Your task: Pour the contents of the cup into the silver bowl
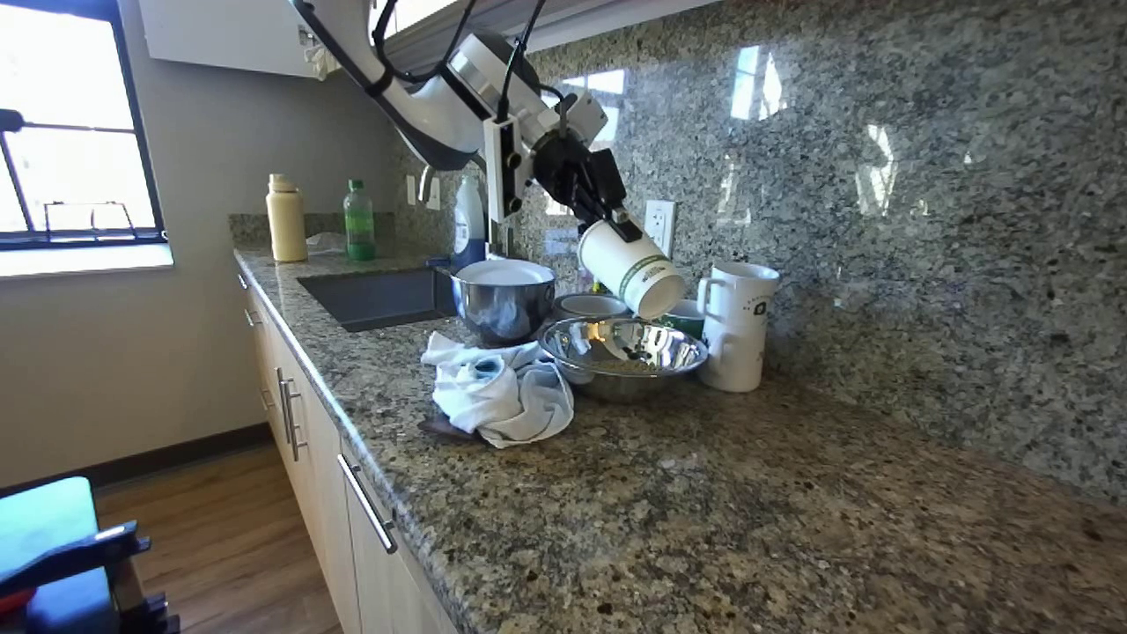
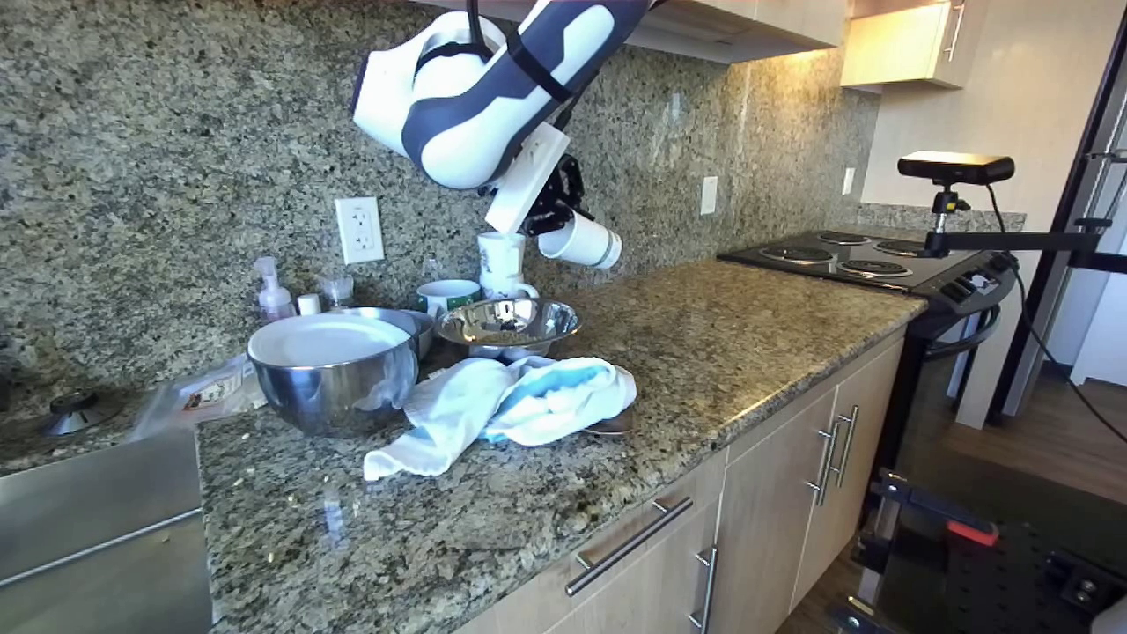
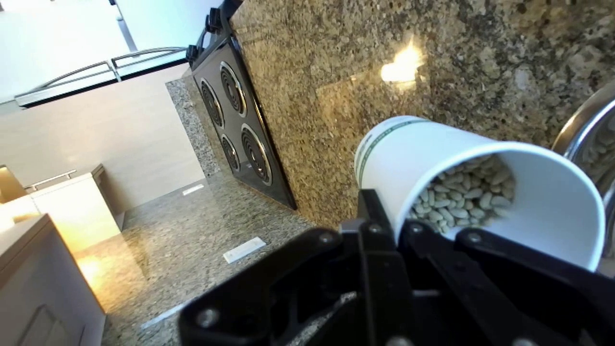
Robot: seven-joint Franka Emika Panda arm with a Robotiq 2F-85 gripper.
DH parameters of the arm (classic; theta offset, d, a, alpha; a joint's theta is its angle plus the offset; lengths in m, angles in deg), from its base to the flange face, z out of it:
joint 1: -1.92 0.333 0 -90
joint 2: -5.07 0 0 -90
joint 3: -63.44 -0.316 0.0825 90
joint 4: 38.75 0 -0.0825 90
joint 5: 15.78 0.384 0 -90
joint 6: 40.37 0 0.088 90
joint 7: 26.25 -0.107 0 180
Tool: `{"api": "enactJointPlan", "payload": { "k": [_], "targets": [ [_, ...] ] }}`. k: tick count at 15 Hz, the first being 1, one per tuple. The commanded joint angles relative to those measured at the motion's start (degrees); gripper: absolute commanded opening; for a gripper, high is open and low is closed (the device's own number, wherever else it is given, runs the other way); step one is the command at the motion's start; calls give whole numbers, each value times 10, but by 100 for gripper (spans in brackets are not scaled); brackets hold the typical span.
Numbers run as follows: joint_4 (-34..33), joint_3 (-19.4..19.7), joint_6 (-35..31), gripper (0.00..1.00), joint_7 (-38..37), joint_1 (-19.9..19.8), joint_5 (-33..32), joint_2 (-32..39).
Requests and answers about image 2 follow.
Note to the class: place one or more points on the small white bowl teal rim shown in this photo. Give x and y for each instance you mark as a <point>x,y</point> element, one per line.
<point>450,295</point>

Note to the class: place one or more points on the small clear glass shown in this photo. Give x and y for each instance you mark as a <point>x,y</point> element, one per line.
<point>337,295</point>

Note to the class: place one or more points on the beige cabinet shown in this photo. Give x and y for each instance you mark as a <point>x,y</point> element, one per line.
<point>753,21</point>
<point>761,469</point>

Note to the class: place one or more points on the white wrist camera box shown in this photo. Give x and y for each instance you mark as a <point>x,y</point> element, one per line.
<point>526,179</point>

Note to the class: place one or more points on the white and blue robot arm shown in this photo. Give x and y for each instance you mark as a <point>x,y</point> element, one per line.
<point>470,118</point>

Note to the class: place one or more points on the small white container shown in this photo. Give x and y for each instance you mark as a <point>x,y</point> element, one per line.
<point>309,304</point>

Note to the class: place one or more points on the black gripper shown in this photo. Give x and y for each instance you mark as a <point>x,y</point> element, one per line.
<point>563,188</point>

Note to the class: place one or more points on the beige upper cabinet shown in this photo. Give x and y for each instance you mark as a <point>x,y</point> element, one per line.
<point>753,21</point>

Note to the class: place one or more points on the black external camera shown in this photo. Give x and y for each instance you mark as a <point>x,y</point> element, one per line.
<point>955,167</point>

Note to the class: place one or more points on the clear plastic bag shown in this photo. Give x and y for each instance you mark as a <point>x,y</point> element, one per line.
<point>195,397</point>

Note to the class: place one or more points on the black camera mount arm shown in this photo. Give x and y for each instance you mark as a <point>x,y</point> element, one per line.
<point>1022,240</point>

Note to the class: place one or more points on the large silver mixing bowl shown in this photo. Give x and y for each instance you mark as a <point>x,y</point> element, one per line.
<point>337,374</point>

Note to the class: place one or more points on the glass dish with items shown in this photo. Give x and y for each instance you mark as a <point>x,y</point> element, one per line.
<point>530,328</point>

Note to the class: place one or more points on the black stand base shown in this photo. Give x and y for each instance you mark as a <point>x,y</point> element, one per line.
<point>972,575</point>

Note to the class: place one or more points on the black electric stove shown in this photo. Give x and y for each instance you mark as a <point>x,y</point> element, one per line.
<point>846,265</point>

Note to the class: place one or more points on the white cloth towel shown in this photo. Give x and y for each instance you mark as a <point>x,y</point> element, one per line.
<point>442,416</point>

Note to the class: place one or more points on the beige lower cabinet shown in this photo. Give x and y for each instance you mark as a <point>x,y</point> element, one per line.
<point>761,469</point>

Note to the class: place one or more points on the clear soap bottle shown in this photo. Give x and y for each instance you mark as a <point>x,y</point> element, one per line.
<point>274,295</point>

